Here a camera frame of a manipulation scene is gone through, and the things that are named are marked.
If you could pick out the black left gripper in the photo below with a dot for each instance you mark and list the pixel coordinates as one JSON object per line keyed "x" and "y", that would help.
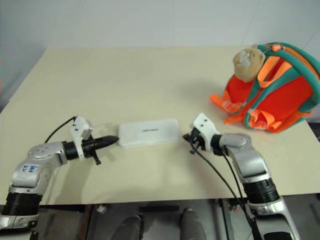
{"x": 88, "y": 147}

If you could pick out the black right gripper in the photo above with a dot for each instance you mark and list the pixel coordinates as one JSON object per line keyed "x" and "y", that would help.
{"x": 198, "y": 142}

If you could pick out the white rectangular box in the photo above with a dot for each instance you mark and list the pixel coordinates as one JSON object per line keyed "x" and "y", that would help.
{"x": 148, "y": 133}

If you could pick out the orange and teal backpack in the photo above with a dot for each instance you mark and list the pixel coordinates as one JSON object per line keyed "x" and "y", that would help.
{"x": 282, "y": 100}

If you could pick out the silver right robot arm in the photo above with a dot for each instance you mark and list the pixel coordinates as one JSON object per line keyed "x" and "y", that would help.
{"x": 250, "y": 160}

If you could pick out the small grey white object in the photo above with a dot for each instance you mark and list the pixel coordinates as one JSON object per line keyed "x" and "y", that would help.
{"x": 101, "y": 208}

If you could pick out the dark rounded grey shape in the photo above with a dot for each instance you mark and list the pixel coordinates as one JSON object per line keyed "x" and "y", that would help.
{"x": 191, "y": 225}
{"x": 130, "y": 227}

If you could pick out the tan plush toy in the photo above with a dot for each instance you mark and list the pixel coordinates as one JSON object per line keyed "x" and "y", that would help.
{"x": 248, "y": 63}

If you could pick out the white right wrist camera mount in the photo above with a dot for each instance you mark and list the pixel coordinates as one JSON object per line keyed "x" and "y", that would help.
{"x": 206, "y": 127}

